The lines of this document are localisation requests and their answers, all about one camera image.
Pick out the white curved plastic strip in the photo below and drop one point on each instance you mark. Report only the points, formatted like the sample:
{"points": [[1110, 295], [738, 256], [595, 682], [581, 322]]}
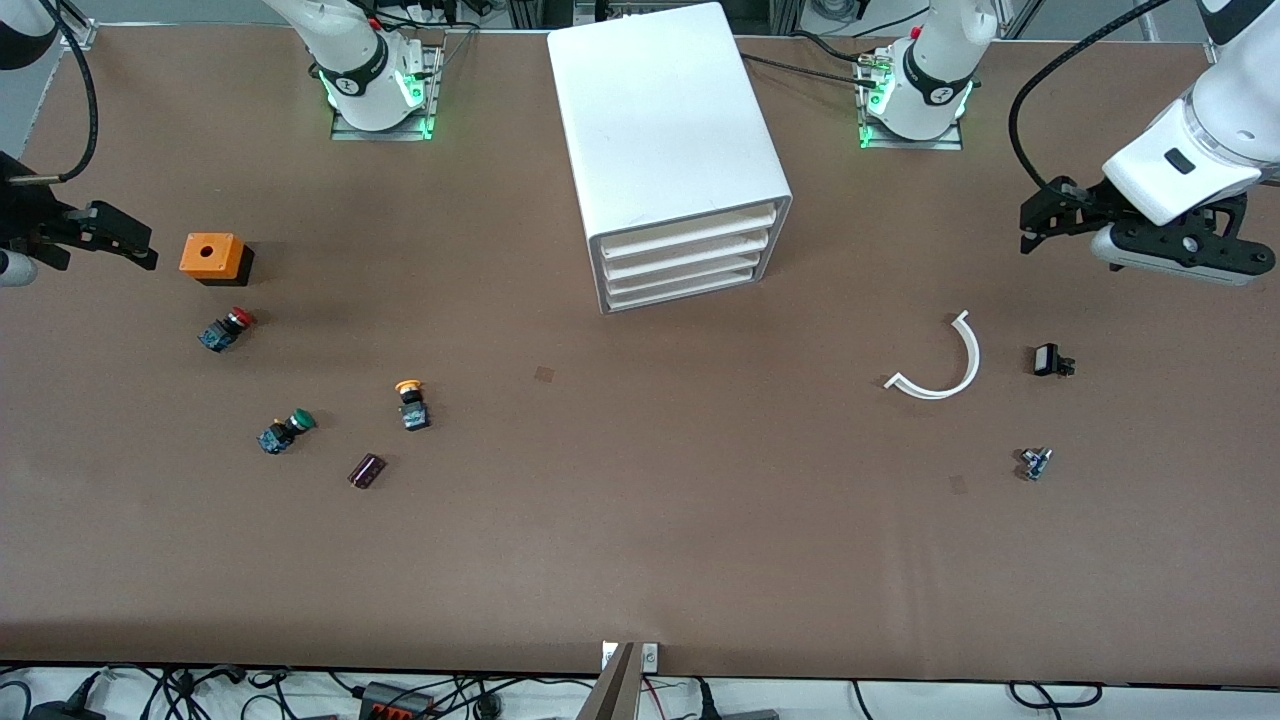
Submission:
{"points": [[971, 352]]}

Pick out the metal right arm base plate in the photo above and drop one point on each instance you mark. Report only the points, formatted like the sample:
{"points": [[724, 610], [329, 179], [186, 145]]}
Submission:
{"points": [[430, 100]]}

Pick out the red push button switch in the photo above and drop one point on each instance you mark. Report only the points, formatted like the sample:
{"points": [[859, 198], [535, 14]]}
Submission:
{"points": [[225, 330]]}

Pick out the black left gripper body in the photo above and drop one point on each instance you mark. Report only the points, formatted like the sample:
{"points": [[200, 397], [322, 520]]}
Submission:
{"points": [[1084, 211]]}

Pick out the small black rocker switch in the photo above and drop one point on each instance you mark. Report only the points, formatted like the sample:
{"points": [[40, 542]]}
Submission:
{"points": [[1048, 359]]}

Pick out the black plug adapter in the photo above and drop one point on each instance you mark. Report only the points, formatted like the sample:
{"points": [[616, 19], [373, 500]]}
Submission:
{"points": [[65, 712]]}

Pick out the yellow push button switch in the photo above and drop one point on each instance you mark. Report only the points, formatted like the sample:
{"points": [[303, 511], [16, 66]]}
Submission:
{"points": [[412, 408]]}

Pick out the orange button enclosure box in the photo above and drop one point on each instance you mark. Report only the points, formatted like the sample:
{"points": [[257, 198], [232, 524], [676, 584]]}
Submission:
{"points": [[208, 255]]}

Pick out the green push button switch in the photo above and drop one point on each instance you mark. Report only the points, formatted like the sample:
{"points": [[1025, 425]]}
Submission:
{"points": [[285, 432]]}

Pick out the white drawer cabinet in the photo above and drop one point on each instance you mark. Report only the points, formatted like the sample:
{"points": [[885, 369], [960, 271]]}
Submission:
{"points": [[660, 120]]}

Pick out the brown upright post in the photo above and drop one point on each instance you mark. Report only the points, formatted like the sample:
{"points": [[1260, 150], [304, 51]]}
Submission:
{"points": [[610, 695]]}

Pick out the white plastic drawer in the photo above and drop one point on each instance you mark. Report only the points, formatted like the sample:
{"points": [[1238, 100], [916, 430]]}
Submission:
{"points": [[690, 286], [690, 250], [690, 268], [690, 228]]}

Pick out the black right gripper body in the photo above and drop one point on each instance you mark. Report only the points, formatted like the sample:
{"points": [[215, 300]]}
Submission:
{"points": [[28, 215]]}

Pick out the black power strip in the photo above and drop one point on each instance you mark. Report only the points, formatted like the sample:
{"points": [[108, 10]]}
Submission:
{"points": [[395, 702]]}

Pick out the aluminium corner profile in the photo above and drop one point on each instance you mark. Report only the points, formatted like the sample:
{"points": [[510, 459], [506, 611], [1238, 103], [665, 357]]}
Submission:
{"points": [[78, 30]]}

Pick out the small blue potentiometer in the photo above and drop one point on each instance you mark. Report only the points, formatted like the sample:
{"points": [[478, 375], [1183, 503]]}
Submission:
{"points": [[1036, 464]]}

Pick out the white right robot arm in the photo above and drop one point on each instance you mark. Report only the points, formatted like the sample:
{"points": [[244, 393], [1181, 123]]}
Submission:
{"points": [[355, 60]]}

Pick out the small white bracket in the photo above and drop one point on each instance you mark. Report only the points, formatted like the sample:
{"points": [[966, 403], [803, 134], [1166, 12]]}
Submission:
{"points": [[650, 656], [608, 655]]}

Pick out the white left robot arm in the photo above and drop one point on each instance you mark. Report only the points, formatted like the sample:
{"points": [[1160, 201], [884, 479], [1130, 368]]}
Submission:
{"points": [[1200, 140]]}

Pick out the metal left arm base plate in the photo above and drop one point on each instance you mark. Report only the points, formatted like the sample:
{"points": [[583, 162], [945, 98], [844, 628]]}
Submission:
{"points": [[912, 144]]}

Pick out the maroon cylindrical capacitor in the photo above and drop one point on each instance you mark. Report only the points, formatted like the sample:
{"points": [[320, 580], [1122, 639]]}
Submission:
{"points": [[367, 471]]}

